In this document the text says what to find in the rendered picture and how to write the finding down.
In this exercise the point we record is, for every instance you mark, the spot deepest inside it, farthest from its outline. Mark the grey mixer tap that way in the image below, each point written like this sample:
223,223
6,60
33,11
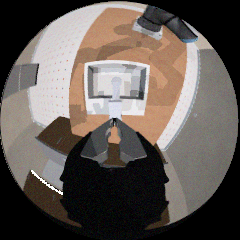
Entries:
115,103

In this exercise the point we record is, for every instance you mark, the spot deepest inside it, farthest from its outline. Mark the grey square sink basin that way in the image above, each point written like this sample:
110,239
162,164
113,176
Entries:
134,81

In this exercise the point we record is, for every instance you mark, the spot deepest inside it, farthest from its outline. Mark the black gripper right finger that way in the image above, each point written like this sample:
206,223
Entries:
135,147

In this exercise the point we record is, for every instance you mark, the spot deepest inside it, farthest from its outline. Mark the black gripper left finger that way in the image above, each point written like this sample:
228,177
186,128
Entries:
93,146

